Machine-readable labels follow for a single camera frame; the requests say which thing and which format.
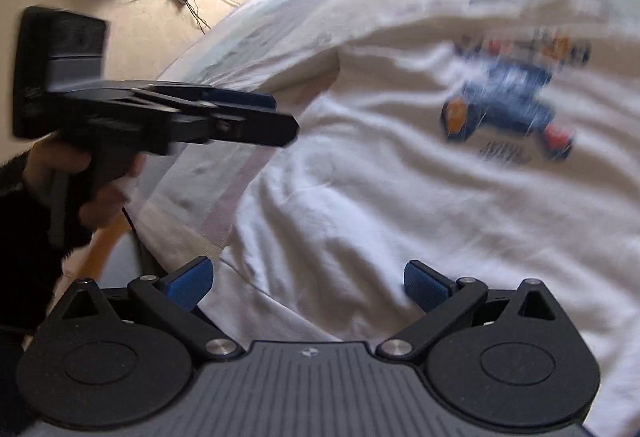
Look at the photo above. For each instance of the person's left hand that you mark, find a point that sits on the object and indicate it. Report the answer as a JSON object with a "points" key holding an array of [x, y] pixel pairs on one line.
{"points": [[50, 157]]}

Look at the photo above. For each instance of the white printed t-shirt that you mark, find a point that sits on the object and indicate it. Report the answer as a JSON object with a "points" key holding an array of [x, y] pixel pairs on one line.
{"points": [[380, 197]]}

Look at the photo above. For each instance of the person's left forearm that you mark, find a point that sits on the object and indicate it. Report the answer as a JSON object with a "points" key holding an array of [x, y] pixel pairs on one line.
{"points": [[25, 247]]}

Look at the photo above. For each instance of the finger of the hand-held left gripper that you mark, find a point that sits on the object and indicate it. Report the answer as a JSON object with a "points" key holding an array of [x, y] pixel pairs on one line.
{"points": [[230, 99], [250, 129]]}

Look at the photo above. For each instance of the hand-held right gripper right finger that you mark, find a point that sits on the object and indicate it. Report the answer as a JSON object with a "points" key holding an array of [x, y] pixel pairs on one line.
{"points": [[425, 287]]}

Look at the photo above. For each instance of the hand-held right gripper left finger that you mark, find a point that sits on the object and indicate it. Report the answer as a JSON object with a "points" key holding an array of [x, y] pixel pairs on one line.
{"points": [[187, 284]]}

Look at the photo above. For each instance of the wooden bed frame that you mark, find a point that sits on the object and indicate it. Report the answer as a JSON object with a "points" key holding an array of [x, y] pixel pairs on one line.
{"points": [[102, 247]]}

